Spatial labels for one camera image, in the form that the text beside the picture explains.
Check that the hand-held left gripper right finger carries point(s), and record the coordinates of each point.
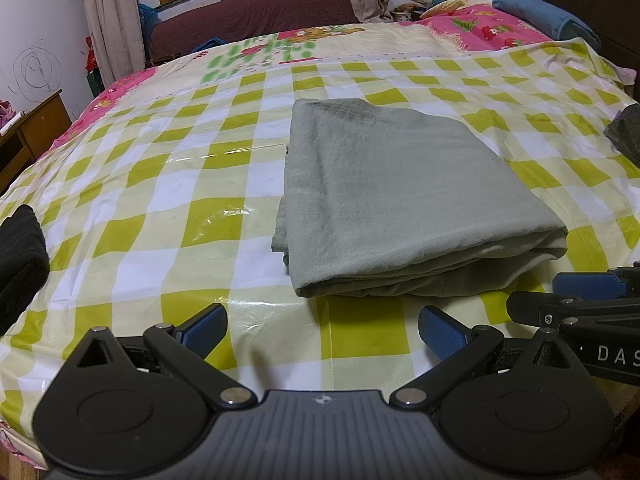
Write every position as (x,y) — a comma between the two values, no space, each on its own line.
(442,332)

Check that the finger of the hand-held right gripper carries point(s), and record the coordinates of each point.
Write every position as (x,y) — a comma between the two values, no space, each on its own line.
(550,310)
(585,284)

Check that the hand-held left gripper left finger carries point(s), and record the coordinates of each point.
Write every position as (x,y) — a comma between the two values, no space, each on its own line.
(205,330)

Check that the grey-green pants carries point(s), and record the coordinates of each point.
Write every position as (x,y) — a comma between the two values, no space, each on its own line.
(390,185)

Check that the dark grey folded pants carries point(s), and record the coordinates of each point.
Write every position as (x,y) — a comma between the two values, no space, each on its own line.
(625,135)

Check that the green checked plastic sheet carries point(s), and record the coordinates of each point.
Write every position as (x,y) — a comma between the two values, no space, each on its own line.
(150,200)

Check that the black cloth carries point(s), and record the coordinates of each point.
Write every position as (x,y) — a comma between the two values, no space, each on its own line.
(20,270)

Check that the wooden desk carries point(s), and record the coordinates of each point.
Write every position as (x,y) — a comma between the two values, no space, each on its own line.
(35,135)

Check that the blue folded blanket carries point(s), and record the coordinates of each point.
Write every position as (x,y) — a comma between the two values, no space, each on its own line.
(545,17)

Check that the cartoon printed bed sheet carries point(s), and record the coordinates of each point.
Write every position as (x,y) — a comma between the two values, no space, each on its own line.
(250,55)

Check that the pink printed blanket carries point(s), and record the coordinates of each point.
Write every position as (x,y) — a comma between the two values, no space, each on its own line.
(480,25)

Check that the small blue cloth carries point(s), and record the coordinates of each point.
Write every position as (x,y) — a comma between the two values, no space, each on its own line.
(207,45)

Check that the red hanging ornament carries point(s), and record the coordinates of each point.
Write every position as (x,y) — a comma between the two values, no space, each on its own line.
(91,55)

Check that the blue bag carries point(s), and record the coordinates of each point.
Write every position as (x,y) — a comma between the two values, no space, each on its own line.
(147,17)

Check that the maroon sofa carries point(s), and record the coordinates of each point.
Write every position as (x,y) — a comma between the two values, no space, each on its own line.
(260,15)

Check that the clutter pile by sofa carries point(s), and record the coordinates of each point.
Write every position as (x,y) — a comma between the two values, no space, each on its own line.
(406,9)

